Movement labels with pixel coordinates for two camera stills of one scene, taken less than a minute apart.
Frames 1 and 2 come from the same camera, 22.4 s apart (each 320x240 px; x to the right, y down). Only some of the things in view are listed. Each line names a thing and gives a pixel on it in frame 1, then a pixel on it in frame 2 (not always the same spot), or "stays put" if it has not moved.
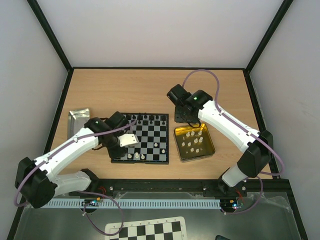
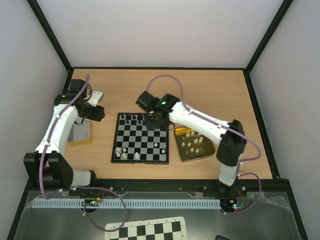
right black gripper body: x=182 y=117 → x=153 y=123
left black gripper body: x=112 y=152 → x=89 y=114
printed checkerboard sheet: x=169 y=228 stays put
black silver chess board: x=152 y=131 stays put
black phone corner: x=220 y=237 stays put
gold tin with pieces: x=193 y=143 stays put
